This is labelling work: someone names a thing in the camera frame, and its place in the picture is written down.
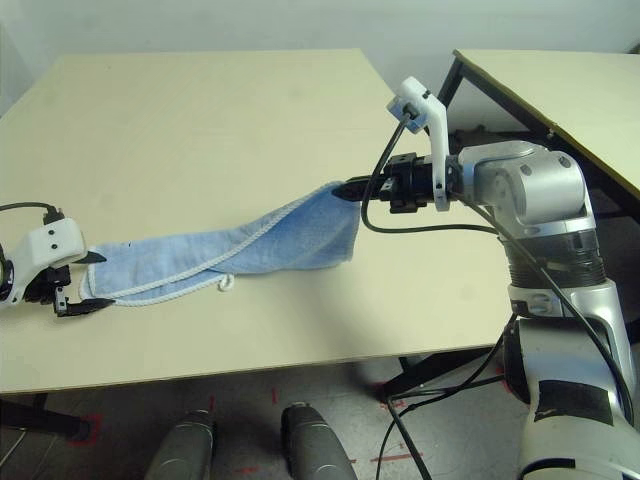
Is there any black left camera cable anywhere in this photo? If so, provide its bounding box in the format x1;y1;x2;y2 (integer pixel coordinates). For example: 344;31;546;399
0;201;64;221

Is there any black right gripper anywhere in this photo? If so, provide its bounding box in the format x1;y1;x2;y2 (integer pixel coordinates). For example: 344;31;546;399
333;152;437;215

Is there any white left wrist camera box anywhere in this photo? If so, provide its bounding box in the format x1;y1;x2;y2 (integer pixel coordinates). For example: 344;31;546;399
0;214;89;305

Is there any grey robot left leg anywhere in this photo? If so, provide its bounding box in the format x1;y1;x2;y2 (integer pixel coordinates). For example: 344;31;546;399
144;408;216;480

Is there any black table base bar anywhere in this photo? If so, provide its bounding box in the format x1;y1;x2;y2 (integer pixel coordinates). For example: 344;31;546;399
379;347;506;401
0;392;94;441

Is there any red floor tape square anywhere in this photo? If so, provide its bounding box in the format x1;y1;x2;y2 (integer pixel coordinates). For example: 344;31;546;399
372;382;401;409
67;414;104;446

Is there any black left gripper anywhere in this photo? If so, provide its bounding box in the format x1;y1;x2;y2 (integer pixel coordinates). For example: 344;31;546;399
27;251;117;317

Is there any blue terry towel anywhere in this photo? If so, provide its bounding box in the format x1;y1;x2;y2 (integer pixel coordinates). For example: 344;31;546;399
78;179;362;307

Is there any grey robot right leg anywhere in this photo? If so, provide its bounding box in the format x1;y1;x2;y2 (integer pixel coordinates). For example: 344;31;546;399
279;401;359;480

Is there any side table with black frame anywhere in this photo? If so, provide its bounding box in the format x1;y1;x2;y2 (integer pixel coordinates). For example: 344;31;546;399
437;48;640;221

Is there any grey robot leg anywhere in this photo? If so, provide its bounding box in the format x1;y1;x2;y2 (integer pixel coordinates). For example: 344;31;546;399
144;408;216;480
279;401;359;480

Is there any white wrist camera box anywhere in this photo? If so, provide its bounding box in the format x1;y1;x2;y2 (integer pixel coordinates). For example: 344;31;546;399
387;75;449;212
0;214;89;305

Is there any thin black cable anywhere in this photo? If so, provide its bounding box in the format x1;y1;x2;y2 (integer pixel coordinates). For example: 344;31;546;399
377;312;521;480

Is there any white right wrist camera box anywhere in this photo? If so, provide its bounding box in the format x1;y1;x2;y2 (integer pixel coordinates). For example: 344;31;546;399
387;75;449;212

